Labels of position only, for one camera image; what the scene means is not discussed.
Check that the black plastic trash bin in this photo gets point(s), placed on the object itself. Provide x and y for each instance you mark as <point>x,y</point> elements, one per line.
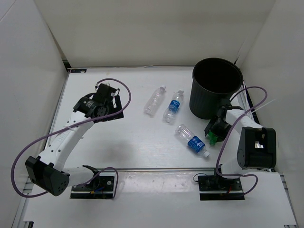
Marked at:
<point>213,79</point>

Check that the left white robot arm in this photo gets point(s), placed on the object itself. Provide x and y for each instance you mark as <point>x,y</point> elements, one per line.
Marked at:
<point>47,170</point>

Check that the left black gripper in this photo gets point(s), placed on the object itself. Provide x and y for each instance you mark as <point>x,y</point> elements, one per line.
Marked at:
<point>118,116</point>

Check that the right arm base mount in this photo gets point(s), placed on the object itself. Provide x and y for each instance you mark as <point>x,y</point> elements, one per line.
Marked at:
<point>217,188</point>

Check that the blue label Aquafina bottle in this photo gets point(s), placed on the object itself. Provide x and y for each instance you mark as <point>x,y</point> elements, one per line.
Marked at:
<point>172,109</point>

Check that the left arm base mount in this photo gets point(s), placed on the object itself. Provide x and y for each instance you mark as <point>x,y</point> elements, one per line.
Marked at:
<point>102,187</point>

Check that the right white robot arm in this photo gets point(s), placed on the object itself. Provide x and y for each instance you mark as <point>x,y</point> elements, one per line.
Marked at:
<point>257,144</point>

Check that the green plastic soda bottle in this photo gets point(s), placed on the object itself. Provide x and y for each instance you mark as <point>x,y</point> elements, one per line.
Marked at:
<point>213,139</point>

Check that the clear unlabeled plastic bottle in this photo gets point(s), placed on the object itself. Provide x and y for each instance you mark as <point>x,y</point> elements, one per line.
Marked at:
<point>154,101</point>

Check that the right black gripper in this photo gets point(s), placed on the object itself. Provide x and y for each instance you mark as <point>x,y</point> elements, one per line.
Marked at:
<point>222,135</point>

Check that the Pocari Sweat clear bottle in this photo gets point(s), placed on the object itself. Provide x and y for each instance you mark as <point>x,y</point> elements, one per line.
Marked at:
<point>192,141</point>

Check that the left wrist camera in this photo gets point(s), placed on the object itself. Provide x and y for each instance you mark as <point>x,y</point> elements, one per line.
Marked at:
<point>104,94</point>

